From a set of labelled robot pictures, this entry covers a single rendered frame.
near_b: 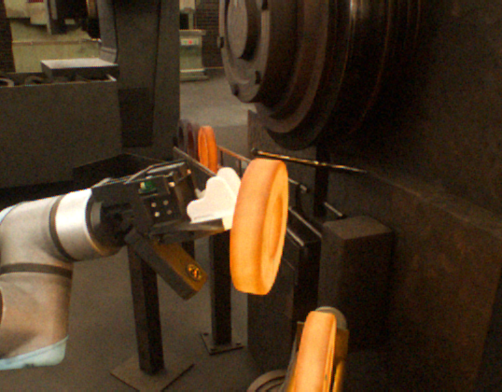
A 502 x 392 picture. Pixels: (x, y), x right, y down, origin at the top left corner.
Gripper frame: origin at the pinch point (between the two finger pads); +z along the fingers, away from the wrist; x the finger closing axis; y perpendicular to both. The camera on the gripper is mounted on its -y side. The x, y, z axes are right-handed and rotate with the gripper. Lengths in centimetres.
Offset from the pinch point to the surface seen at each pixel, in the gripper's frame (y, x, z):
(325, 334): -16.1, -1.3, 4.0
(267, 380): -37.0, 16.3, -13.4
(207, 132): -4, 102, -47
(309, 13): 20.1, 28.9, 5.8
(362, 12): 18.0, 27.5, 13.5
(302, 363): -17.4, -4.9, 1.5
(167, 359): -74, 74, -75
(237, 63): 15.6, 44.0, -12.2
